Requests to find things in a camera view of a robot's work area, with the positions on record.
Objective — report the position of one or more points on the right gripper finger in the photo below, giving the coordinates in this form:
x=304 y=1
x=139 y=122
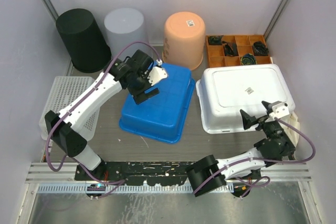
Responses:
x=269 y=107
x=248 y=121

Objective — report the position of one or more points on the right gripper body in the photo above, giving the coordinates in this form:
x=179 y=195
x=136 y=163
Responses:
x=268 y=126

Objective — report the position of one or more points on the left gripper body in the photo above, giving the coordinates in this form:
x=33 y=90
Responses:
x=138 y=90

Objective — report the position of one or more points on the blue plastic tub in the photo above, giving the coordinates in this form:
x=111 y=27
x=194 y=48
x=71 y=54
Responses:
x=161 y=117

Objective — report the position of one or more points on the white plastic tub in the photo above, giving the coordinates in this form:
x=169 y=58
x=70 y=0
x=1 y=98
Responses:
x=224 y=91

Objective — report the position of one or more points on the black bucket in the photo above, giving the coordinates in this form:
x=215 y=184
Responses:
x=83 y=40

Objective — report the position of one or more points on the grey bucket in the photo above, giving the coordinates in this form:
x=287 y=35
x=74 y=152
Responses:
x=124 y=26

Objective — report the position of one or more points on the orange bucket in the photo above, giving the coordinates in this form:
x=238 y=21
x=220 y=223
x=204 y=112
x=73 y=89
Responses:
x=184 y=39

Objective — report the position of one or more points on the blue perforated basket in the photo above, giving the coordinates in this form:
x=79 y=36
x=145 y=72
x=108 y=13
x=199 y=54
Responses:
x=64 y=90

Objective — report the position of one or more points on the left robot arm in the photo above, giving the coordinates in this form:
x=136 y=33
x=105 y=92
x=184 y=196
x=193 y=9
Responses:
x=138 y=74

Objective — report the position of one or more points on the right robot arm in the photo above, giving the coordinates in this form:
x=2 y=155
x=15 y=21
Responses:
x=274 y=147

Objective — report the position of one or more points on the beige cloth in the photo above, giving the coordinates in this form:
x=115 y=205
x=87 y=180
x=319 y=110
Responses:
x=292 y=120

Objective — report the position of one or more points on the yellow blue rolled item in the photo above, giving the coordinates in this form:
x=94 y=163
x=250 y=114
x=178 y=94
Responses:
x=248 y=59

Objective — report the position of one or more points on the dark rolled item right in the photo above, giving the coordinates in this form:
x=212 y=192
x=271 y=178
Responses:
x=260 y=49

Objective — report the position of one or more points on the dark rolled item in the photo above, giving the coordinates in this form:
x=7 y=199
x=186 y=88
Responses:
x=215 y=40
x=230 y=49
x=260 y=49

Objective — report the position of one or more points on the dark rolled item centre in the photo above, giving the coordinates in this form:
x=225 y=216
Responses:
x=230 y=49

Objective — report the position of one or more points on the dark rolled item far left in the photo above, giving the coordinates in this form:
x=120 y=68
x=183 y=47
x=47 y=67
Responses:
x=215 y=40

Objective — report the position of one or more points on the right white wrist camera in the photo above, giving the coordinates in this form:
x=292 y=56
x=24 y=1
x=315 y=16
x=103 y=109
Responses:
x=278 y=110

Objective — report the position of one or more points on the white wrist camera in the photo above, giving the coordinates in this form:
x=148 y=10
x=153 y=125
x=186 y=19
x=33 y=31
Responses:
x=278 y=110
x=157 y=74

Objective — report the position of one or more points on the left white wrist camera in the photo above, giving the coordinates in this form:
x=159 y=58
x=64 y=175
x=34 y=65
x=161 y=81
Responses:
x=157 y=74

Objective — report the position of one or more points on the black mounting rail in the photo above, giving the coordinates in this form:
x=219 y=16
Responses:
x=175 y=173

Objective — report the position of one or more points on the white cable duct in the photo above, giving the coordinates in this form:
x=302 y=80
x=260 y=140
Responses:
x=97 y=188

